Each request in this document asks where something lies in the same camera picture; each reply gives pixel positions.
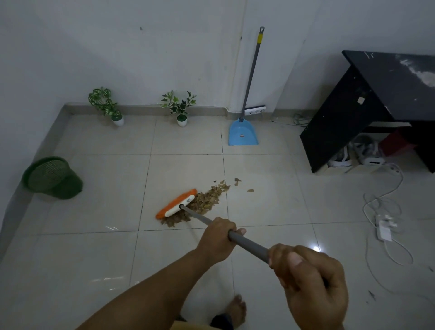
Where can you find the person's right hand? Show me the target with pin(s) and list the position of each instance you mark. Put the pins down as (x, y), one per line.
(316, 292)

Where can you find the person's left hand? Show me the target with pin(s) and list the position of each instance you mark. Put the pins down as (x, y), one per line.
(215, 241)

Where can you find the person's left thumb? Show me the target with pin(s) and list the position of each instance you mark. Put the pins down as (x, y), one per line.
(239, 232)

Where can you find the person's right thumb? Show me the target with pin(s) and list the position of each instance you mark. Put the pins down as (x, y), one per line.
(299, 268)

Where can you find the person's left forearm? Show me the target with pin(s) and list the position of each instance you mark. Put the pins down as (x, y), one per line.
(153, 299)

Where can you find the pile of dry brown leaves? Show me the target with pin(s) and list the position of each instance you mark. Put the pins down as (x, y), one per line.
(208, 200)

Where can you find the person's foot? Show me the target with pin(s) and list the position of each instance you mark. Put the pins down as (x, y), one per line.
(236, 311)

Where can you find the person's dark shorts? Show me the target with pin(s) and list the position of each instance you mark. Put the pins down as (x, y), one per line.
(221, 322)

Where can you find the white power adapter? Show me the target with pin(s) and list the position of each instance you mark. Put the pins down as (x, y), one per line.
(384, 231)

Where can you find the white shoe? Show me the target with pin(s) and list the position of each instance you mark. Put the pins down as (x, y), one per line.
(370, 156)
(340, 159)

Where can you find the pointed-leaf plant in white pot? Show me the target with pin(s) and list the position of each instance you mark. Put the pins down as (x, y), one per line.
(181, 119)

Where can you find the red box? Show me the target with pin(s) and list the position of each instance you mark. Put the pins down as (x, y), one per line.
(396, 142)

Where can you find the round-leaf plant in white pot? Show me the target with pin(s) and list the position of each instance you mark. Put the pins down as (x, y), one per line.
(117, 119)

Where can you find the green mesh waste basket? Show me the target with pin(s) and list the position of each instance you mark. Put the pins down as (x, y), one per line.
(57, 182)

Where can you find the black table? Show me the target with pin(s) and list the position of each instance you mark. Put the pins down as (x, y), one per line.
(384, 85)

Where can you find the white wall power strip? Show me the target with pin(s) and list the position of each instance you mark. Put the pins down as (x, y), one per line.
(255, 110)

